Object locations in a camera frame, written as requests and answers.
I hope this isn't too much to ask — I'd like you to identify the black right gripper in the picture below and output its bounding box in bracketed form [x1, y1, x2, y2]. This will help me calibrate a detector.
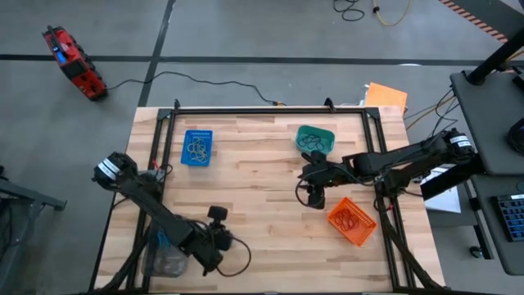
[301, 149, 349, 211]

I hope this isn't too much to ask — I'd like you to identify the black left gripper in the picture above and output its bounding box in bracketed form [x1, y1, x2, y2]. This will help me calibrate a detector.
[191, 205, 234, 276]

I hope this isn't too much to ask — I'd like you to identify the long black rubber band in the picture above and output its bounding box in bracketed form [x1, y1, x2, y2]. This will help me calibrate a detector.
[296, 134, 328, 152]

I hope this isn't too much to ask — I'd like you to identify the long red rubber band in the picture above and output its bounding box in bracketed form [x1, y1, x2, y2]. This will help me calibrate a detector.
[339, 209, 362, 233]

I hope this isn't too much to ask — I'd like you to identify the long yellow rubber band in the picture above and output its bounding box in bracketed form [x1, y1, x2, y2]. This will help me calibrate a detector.
[186, 137, 210, 164]

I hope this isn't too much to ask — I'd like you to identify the teal plastic basket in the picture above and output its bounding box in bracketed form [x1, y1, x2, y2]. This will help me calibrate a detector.
[295, 125, 337, 157]

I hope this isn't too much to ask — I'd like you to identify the clear grey plastic bin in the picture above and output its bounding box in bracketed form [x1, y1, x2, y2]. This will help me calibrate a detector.
[141, 223, 192, 279]

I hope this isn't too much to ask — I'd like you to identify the orange plastic basket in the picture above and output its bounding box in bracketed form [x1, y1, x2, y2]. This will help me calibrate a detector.
[327, 196, 378, 248]

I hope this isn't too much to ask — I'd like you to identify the blue plastic basket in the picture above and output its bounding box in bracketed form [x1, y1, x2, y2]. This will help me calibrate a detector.
[180, 129, 215, 168]

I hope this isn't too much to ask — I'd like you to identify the white paper sheet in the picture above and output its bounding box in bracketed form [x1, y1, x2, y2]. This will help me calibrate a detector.
[420, 166, 463, 215]

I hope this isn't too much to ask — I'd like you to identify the black desk crossbar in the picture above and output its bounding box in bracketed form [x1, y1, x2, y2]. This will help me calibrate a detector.
[420, 157, 484, 202]

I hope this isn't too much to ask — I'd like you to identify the black desk leg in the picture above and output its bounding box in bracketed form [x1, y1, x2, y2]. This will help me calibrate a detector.
[465, 186, 495, 261]

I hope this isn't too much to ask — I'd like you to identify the grey side desk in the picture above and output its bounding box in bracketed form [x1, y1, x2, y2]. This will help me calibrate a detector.
[449, 69, 524, 276]

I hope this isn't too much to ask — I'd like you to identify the grey metal stand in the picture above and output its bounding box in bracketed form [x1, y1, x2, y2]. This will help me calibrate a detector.
[0, 165, 68, 295]

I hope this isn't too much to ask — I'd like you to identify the black keyboard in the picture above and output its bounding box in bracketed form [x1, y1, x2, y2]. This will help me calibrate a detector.
[492, 192, 524, 243]

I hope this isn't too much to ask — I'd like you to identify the black round object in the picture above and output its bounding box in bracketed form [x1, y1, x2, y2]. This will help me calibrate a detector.
[506, 117, 524, 156]

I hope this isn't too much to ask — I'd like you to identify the black pole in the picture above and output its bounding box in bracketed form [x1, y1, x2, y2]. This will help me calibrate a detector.
[468, 37, 524, 86]

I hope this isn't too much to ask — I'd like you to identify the orange black striped strip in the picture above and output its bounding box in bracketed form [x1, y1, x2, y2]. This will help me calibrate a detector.
[438, 0, 509, 44]

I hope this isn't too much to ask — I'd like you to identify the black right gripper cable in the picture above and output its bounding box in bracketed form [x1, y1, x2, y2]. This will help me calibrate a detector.
[294, 175, 313, 209]

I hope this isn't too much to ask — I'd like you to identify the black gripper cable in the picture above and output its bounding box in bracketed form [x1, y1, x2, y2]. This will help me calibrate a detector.
[215, 236, 252, 279]
[294, 175, 313, 209]

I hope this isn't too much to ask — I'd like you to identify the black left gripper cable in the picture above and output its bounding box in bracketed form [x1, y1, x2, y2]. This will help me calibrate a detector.
[215, 236, 252, 279]

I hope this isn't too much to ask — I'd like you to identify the black table frame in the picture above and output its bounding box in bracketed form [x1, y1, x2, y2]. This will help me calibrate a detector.
[88, 98, 445, 295]

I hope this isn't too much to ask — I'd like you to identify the black cable bundle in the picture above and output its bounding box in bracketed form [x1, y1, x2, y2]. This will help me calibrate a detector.
[403, 87, 462, 140]

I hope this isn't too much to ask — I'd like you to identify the coiled black cable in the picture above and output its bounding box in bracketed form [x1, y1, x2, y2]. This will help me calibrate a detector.
[332, 0, 366, 23]

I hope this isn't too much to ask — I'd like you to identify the yellow cable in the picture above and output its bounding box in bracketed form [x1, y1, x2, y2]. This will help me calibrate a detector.
[371, 0, 412, 28]

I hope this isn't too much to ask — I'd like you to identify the black power cable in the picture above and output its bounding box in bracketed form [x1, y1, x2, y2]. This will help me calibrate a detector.
[106, 70, 287, 107]

